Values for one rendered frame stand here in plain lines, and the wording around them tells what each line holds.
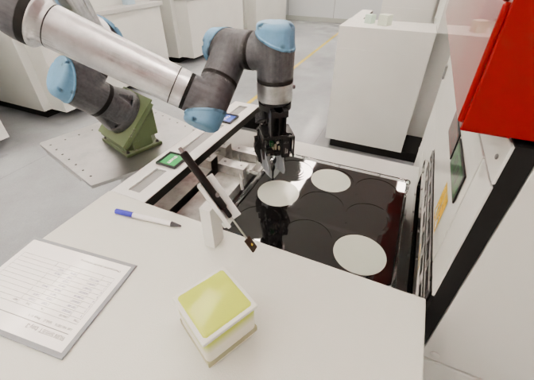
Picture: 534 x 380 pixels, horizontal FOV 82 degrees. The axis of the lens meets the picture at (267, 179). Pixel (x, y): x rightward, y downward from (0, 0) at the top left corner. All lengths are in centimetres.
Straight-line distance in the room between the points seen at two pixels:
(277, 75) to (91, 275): 47
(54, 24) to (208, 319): 52
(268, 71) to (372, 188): 39
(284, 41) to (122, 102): 64
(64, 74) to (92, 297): 67
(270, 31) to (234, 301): 45
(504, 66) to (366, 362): 35
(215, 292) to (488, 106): 35
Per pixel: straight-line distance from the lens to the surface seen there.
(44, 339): 53
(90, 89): 106
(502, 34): 34
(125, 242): 60
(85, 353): 50
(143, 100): 113
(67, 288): 57
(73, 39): 65
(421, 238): 65
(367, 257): 64
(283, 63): 62
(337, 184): 80
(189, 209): 76
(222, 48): 66
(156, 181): 73
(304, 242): 64
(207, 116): 61
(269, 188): 76
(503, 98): 36
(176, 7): 519
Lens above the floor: 137
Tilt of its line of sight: 36 degrees down
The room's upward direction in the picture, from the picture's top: straight up
